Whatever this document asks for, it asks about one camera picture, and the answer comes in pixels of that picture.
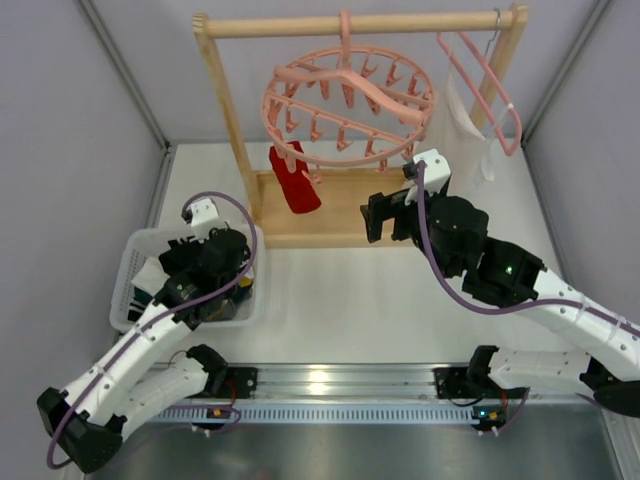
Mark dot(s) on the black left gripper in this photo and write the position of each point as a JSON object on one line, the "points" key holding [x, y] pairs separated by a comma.
{"points": [[176, 257]]}

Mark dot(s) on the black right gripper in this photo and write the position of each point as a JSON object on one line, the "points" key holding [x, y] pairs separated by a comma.
{"points": [[395, 215]]}

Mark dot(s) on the white ankle sock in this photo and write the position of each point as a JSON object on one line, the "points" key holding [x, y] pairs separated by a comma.
{"points": [[151, 277]]}

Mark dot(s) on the pink round clip hanger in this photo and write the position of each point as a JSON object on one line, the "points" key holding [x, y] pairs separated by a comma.
{"points": [[346, 106]]}

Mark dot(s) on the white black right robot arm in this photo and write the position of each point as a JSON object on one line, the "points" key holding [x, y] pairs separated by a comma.
{"points": [[599, 358]]}

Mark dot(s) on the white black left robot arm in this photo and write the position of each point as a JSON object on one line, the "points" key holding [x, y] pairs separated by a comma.
{"points": [[90, 446]]}

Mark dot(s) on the pink clothes hanger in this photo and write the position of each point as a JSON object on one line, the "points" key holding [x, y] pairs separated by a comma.
{"points": [[509, 25]]}

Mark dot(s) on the wooden clothes rack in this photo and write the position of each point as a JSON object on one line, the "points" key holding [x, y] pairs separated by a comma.
{"points": [[338, 221]]}

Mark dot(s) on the black white striped sock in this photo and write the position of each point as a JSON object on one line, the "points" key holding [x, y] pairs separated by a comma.
{"points": [[137, 305]]}

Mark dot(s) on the white plastic laundry basket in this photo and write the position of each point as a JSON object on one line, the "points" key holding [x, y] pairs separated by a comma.
{"points": [[152, 242]]}

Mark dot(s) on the white undershirt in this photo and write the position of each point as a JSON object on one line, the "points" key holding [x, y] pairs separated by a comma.
{"points": [[451, 131]]}

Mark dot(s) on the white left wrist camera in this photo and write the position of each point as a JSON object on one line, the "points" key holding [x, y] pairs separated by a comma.
{"points": [[203, 217]]}

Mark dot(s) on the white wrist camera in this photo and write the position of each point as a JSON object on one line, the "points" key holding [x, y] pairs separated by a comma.
{"points": [[429, 170], [203, 217]]}

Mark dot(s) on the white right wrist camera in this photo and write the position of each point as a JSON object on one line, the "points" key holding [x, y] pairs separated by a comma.
{"points": [[429, 170]]}

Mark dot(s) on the aluminium mounting rail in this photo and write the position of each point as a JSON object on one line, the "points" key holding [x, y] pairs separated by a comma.
{"points": [[350, 395]]}

